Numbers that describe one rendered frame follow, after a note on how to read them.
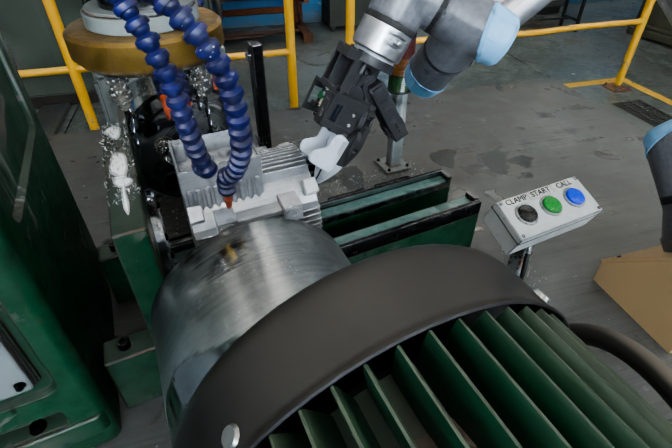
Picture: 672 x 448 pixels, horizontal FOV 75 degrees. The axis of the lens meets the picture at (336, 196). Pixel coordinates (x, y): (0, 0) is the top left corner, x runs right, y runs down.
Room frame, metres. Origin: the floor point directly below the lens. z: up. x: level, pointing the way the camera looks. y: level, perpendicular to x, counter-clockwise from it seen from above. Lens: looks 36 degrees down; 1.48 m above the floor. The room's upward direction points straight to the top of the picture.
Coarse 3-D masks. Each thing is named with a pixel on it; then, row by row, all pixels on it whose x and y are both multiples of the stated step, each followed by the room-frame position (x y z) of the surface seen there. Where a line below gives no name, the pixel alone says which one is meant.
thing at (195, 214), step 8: (280, 144) 0.68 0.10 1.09; (176, 176) 0.60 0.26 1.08; (304, 184) 0.56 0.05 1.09; (312, 184) 0.56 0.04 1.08; (304, 192) 0.56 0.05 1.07; (312, 192) 0.55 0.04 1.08; (192, 208) 0.49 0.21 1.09; (200, 208) 0.50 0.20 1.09; (192, 216) 0.48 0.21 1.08; (200, 216) 0.49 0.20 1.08; (192, 224) 0.48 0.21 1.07
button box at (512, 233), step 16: (528, 192) 0.55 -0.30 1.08; (544, 192) 0.55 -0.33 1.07; (560, 192) 0.56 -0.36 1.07; (496, 208) 0.52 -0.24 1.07; (512, 208) 0.52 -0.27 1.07; (544, 208) 0.52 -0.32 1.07; (576, 208) 0.53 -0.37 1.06; (592, 208) 0.54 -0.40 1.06; (496, 224) 0.51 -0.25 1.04; (512, 224) 0.49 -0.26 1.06; (528, 224) 0.49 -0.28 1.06; (544, 224) 0.50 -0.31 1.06; (560, 224) 0.50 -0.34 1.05; (576, 224) 0.53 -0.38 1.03; (512, 240) 0.48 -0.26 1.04; (528, 240) 0.48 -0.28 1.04; (544, 240) 0.52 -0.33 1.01
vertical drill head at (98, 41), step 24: (96, 0) 0.55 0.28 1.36; (192, 0) 0.55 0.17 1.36; (72, 24) 0.53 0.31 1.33; (96, 24) 0.49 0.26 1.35; (120, 24) 0.48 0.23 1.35; (168, 24) 0.50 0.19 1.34; (216, 24) 0.54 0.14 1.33; (72, 48) 0.48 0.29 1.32; (96, 48) 0.46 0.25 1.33; (120, 48) 0.46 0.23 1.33; (168, 48) 0.47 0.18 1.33; (192, 48) 0.49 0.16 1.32; (96, 72) 0.47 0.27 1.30; (120, 72) 0.46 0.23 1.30; (144, 72) 0.47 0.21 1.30; (192, 72) 0.52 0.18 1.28; (120, 96) 0.48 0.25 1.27
